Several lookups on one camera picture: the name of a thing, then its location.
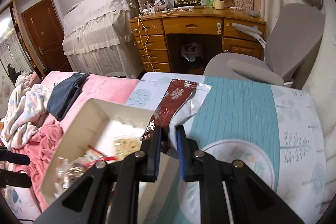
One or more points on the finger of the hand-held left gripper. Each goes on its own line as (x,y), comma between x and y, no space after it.
(15,157)
(15,178)

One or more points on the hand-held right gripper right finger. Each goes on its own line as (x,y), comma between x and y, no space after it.
(181,155)

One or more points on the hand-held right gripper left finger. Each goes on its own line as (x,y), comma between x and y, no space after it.
(158,155)

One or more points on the clear yellow cookie tray pack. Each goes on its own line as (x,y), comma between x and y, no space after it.
(127,146)

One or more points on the dark red foil snack packet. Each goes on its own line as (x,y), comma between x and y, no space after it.
(173,103)

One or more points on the small red label snack packet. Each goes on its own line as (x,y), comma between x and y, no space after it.
(101,157)

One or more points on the white plastic storage bin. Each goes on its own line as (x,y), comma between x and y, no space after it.
(86,121)

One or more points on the white blue fleece blanket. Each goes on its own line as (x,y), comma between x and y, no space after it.
(23,106)

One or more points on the tree print tablecloth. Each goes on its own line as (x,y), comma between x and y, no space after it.
(236,113)

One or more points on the folded blue jeans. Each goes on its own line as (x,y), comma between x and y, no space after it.
(65,92)

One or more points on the trash bin with bag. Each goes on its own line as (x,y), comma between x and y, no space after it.
(191,52)

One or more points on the mirrored wardrobe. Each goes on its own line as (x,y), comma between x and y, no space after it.
(13,43)

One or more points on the brown wooden door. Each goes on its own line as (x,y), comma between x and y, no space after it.
(44,35)

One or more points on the wooden desk with drawers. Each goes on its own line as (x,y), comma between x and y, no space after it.
(189,27)

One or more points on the white drawer lock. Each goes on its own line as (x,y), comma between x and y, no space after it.
(218,28)

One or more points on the lace covered piano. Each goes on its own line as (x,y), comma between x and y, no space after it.
(97,29)

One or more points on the white power adapter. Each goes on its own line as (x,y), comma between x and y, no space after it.
(147,10)

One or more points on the white wand device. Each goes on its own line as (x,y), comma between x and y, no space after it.
(183,8)

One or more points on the white plastic bag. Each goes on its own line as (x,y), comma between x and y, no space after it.
(161,2)

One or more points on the dark printed box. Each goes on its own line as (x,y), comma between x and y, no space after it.
(187,2)

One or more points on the cream cup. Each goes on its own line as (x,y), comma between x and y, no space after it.
(218,5)

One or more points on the green tissue pack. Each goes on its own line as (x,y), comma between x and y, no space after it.
(210,2)

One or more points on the white tube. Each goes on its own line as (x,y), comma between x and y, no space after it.
(236,7)

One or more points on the grey office chair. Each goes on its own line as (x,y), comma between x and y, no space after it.
(291,37)

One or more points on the printed cardboard box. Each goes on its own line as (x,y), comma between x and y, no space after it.
(244,2)

